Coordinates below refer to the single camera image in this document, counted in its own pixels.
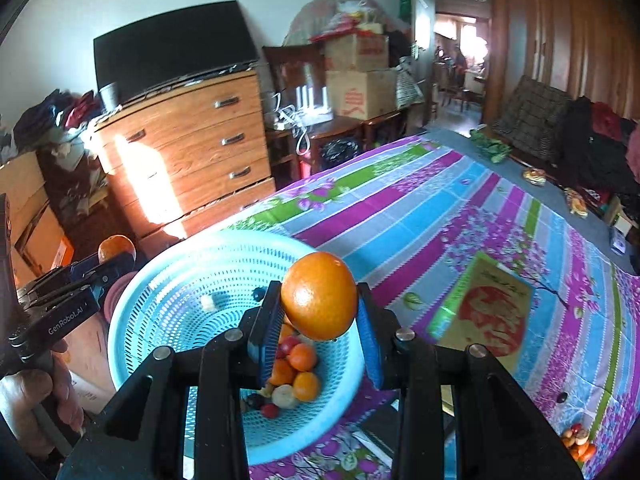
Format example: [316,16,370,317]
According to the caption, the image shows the dark wooden chair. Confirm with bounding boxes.
[262,42,328,111]

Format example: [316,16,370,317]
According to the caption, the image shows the wooden wardrobe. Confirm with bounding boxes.
[482,0,640,126]

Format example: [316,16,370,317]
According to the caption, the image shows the white cables and power strip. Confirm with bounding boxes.
[265,105,313,156]

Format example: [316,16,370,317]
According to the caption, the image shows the large cardboard box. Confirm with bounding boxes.
[326,69,401,121]

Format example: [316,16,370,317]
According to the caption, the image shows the black flat television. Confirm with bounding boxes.
[93,0,261,106]

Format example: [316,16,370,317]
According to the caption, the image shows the orange snack packet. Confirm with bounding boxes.
[564,189,591,218]

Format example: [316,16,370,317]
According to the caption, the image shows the black plastic bag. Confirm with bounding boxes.
[320,139,362,167]

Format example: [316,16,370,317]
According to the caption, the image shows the black clothes heap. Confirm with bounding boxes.
[555,96,640,206]

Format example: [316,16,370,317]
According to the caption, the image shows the red clothes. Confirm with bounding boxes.
[590,102,626,141]

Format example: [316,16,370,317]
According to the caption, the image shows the blue plastic basket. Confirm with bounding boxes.
[107,230,365,466]

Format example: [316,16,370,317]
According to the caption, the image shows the dark metal cup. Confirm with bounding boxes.
[98,81,122,111]

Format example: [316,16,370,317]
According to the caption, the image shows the white router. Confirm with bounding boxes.
[295,86,335,126]

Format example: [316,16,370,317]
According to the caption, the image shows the stacked brown cartons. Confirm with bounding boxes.
[0,152,76,291]

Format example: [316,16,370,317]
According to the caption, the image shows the small white box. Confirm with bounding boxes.
[607,230,632,256]

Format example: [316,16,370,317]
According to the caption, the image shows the brown checked cloth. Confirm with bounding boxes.
[492,75,576,166]

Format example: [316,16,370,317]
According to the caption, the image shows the brown floor carton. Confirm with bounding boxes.
[62,330,118,413]

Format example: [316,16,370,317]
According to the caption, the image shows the small cardboard box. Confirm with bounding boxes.
[325,34,390,72]

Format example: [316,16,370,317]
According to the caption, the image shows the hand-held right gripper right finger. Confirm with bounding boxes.
[356,282,586,480]

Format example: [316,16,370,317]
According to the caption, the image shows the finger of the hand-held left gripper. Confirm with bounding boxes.
[30,251,137,314]
[17,252,110,305]

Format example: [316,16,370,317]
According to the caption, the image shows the orange tangerine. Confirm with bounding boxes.
[98,235,137,263]
[280,251,360,341]

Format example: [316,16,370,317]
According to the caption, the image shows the dark wooden side table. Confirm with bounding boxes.
[265,110,407,181]

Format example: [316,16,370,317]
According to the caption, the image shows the pink mesh dome cover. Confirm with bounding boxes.
[282,0,401,48]

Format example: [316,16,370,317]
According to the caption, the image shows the mixed clothes pile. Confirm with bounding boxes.
[12,89,103,153]

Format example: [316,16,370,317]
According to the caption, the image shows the floral striped bed sheet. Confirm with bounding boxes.
[182,132,640,480]

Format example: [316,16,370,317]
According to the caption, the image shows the person's left hand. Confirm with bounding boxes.
[0,340,86,458]

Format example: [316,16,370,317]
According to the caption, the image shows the black printed box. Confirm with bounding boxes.
[352,422,401,468]

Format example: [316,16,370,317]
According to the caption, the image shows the patterned shopping bag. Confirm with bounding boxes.
[395,57,426,108]

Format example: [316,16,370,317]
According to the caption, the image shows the wooden chest of drawers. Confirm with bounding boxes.
[92,69,278,253]

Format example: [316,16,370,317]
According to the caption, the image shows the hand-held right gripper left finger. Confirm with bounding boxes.
[60,280,288,480]

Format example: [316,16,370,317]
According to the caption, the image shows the pile of oranges and plums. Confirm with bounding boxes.
[560,424,598,463]
[240,322,322,420]

